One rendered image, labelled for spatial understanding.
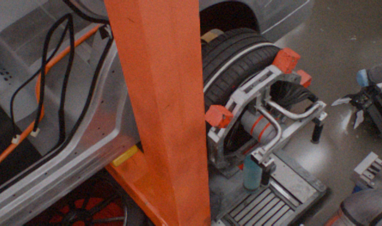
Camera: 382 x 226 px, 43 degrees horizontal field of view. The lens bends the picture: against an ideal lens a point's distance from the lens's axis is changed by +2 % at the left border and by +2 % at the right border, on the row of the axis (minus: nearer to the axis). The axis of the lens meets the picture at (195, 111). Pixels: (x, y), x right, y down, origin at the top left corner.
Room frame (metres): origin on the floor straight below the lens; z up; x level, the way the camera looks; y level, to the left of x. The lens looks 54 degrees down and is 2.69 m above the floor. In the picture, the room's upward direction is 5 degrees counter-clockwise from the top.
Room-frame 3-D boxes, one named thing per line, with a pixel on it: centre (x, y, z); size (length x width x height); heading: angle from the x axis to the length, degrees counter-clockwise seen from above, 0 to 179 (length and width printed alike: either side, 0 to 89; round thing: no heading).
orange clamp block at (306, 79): (1.48, -0.52, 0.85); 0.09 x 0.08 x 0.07; 128
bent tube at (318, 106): (1.25, -0.43, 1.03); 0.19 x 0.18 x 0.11; 38
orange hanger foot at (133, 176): (1.14, 0.29, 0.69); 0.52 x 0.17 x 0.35; 38
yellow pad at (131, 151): (1.28, 0.39, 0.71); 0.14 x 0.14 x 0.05; 38
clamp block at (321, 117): (1.23, -0.54, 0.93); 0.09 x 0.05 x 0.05; 38
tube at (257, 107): (1.13, -0.27, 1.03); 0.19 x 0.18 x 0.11; 38
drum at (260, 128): (1.23, -0.32, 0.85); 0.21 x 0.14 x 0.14; 38
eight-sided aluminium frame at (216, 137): (1.29, -0.28, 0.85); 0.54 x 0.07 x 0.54; 128
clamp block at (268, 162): (1.02, -0.27, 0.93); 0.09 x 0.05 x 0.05; 38
